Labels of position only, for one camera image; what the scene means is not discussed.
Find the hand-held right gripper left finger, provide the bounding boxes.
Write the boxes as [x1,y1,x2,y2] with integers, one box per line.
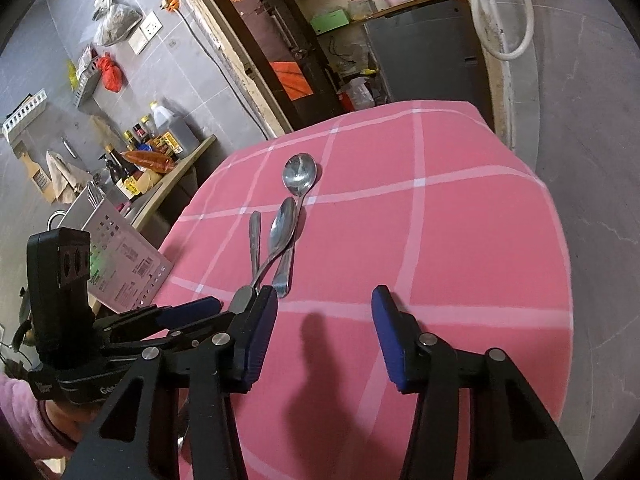
[61,284,280,480]

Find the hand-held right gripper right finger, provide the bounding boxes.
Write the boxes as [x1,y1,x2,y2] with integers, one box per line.
[370,284,584,480]

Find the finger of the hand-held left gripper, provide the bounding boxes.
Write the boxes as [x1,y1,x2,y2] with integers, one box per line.
[101,311,239,357]
[95,296,224,343]

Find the white perforated utensil basket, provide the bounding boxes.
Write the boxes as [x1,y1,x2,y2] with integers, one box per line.
[85,197,175,312]

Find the slim steel utensil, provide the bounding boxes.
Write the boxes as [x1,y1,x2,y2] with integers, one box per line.
[249,211,263,282]

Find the small steel spoon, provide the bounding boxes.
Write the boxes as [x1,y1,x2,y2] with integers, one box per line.
[229,196,299,314]

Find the large steel spoon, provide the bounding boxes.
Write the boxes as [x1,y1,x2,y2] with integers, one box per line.
[272,152,319,299]

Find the person's left hand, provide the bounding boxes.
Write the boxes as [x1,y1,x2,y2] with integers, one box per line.
[46,401,109,444]

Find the beige dish towel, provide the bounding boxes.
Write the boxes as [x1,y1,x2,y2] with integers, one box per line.
[45,149,91,204]

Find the pink checked tablecloth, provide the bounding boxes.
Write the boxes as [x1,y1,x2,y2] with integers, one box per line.
[150,100,574,480]

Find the wooden grater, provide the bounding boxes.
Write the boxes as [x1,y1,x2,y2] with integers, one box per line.
[14,142,51,191]

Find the dark pump sauce bottle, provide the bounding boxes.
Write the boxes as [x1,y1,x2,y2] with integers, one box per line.
[103,144,134,187]

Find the orange snack packet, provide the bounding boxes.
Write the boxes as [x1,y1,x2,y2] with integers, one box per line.
[122,148,176,174]

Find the large dark vinegar jug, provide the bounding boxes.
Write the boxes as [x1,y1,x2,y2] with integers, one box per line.
[149,101,201,156]

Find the red plastic bag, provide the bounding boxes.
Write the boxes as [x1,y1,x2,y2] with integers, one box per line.
[96,52,124,94]

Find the plastic bags on floor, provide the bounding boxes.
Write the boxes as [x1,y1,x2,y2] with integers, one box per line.
[337,77,381,111]

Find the clear bag of dried goods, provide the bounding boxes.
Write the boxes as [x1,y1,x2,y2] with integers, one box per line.
[92,0,144,47]

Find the grey cabinet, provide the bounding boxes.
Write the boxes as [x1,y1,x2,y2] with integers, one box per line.
[363,0,489,109]

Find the dark door with sunflower sticker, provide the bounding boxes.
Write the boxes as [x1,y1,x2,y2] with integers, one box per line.
[192,0,347,117]

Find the green box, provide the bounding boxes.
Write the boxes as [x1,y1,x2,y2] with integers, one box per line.
[309,8,351,35]

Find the wooden storage shelf unit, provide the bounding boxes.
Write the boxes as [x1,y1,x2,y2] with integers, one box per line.
[270,0,459,41]

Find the white wall basket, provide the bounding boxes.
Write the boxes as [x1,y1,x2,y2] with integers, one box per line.
[1,88,49,136]

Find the grey wall shelf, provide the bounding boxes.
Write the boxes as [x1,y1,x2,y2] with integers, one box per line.
[69,44,109,109]

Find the thin wall cable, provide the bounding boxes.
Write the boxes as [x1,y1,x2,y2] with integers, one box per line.
[177,9,271,139]

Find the white wall switch panel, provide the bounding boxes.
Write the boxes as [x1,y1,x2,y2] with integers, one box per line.
[128,9,164,55]

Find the worn wooden door frame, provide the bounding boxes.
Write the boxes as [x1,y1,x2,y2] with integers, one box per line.
[159,0,542,162]

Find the white hose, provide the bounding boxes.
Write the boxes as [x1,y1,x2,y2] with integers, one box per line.
[469,0,535,61]

